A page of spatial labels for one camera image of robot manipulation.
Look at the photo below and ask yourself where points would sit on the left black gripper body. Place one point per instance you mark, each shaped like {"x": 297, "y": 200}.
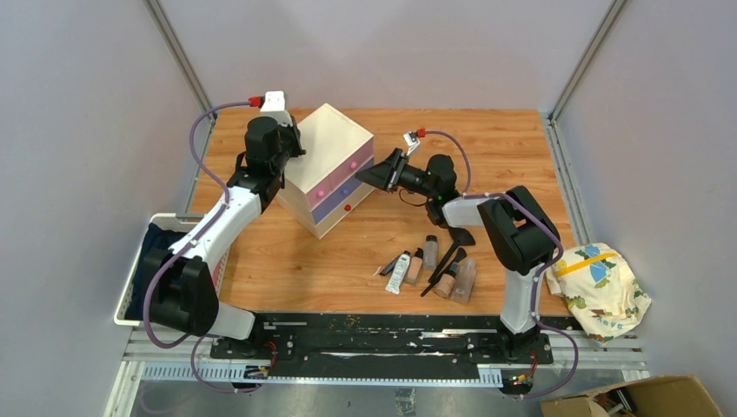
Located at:
{"x": 289, "y": 145}

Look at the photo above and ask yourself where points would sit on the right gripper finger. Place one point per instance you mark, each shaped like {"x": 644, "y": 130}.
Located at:
{"x": 389, "y": 164}
{"x": 376, "y": 177}

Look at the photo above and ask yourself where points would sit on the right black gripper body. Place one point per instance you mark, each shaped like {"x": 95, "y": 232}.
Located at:
{"x": 412, "y": 178}

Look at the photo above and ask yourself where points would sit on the pink drawer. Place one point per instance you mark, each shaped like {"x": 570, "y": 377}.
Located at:
{"x": 352, "y": 163}

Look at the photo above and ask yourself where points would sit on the white mini drawer cabinet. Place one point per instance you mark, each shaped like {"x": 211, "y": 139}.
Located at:
{"x": 309, "y": 196}

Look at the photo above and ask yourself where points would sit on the square beige foundation bottle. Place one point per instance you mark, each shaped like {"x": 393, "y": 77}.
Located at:
{"x": 414, "y": 268}

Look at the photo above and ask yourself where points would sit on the round beige foundation bottle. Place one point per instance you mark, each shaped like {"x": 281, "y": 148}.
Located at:
{"x": 446, "y": 283}

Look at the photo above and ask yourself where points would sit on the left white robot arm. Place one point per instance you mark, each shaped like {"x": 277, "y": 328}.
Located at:
{"x": 181, "y": 293}

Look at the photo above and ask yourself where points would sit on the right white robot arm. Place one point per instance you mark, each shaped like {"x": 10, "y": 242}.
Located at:
{"x": 522, "y": 236}

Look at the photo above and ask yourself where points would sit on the thin black makeup brush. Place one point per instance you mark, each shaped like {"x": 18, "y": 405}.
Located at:
{"x": 443, "y": 268}

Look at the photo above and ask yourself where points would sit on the small clear bottle black cap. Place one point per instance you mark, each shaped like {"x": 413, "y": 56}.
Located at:
{"x": 430, "y": 252}

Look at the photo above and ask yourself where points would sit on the black mascara tube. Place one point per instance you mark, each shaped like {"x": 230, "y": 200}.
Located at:
{"x": 390, "y": 267}

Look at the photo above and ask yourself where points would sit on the clear square bottle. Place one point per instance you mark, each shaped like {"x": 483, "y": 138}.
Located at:
{"x": 464, "y": 282}

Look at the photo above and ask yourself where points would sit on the white cosmetic tube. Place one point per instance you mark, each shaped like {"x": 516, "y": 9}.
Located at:
{"x": 398, "y": 273}

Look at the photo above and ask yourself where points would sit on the white perforated basket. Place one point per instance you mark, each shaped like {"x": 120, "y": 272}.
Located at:
{"x": 179, "y": 223}

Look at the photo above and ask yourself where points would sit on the dark blue cloth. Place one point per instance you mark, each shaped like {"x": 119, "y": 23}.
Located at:
{"x": 155, "y": 238}

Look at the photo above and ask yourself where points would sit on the printed cream cloth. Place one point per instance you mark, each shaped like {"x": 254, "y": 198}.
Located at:
{"x": 600, "y": 290}

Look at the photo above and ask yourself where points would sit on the cardboard box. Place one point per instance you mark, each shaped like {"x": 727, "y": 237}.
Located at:
{"x": 666, "y": 395}

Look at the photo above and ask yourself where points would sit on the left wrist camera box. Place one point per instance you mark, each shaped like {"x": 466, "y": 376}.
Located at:
{"x": 274, "y": 105}

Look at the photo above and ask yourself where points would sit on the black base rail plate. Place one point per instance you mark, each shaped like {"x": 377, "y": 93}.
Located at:
{"x": 382, "y": 349}

